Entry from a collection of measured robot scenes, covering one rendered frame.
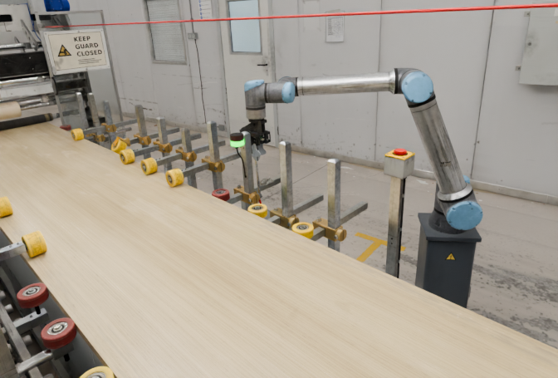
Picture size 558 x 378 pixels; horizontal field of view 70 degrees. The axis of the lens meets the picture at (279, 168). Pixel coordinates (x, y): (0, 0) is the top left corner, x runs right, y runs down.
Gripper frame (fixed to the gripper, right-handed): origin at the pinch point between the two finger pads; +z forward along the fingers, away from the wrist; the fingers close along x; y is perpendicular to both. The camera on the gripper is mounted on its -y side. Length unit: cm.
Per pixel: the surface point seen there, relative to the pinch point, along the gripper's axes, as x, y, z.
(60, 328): -103, 35, 11
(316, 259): -34, 65, 11
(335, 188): -9, 54, -3
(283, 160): -9.5, 28.0, -7.8
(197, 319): -76, 59, 11
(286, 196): -9.5, 28.5, 8.2
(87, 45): 17, -224, -47
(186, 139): -8.8, -45.7, -3.1
